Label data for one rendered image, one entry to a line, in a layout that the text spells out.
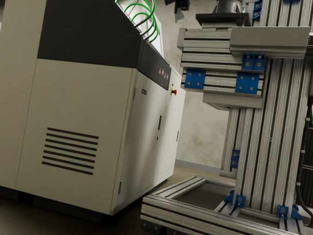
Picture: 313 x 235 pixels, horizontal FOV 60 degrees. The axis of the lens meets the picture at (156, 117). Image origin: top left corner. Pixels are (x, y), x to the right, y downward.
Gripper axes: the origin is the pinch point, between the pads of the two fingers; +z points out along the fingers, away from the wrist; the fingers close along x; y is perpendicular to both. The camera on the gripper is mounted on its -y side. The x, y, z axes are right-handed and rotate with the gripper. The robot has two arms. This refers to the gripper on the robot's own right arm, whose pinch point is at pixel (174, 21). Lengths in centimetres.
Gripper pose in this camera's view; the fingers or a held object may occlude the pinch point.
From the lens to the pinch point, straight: 188.4
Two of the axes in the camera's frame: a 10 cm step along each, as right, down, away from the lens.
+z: -1.6, 9.9, -0.2
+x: 2.7, 0.6, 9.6
